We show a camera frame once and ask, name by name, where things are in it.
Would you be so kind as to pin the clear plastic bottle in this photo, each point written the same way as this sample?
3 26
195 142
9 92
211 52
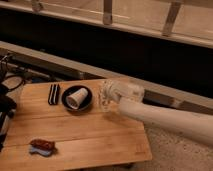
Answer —
105 95

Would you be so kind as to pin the black bowl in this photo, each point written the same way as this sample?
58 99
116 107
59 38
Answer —
85 104

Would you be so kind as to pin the white paper cup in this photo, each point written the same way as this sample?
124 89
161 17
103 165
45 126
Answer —
75 99

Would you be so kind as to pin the black and white striped block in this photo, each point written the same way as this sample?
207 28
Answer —
53 96

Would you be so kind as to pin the wooden table board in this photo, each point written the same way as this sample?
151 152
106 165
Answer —
86 139

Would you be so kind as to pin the brown rectangular block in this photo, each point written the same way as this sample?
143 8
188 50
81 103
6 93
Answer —
43 144

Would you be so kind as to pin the blue sponge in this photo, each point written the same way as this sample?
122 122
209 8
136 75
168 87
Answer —
34 150

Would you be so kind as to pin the metal rail bracket middle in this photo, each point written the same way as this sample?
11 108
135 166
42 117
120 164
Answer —
107 12

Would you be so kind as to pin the metal rail bracket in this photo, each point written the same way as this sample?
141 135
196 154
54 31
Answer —
107 12
171 17

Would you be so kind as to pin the metal rail bracket right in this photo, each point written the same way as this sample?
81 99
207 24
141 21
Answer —
171 17

